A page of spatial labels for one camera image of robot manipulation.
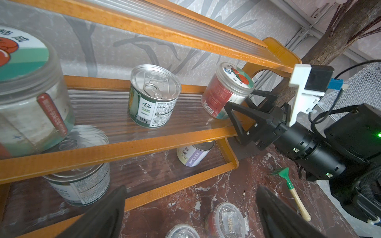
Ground silver green label tin can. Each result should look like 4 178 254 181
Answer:
128 64 182 129

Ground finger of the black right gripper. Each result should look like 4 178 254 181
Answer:
224 102 271 145
250 90 278 112

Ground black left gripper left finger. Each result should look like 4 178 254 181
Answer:
57 185 127 238

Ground green white tin can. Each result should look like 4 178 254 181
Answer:
43 125 111 206

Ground purple label tin can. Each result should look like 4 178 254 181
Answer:
176 141 215 167

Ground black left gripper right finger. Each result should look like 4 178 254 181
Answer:
256 186 325 238

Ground small clear grey-label seed jar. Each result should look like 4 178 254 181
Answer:
205 202 247 238

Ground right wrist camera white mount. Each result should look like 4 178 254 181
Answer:
287 64 349 127

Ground orange wooden three-tier shelf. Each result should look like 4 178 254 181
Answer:
0 0 302 238

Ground clear jar tomato lid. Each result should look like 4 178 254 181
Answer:
201 62 254 120

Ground green scraper wooden handle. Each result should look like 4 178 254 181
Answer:
271 167 312 222

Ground pink cherry blossom tree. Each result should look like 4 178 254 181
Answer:
270 0 381 105

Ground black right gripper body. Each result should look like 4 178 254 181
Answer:
257 106 346 181

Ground white wire mesh basket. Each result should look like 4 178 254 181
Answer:
334 62 381 110

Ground tall clear tomato-label jar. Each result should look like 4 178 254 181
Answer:
1 24 75 159

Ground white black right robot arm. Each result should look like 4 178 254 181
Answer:
224 102 381 226

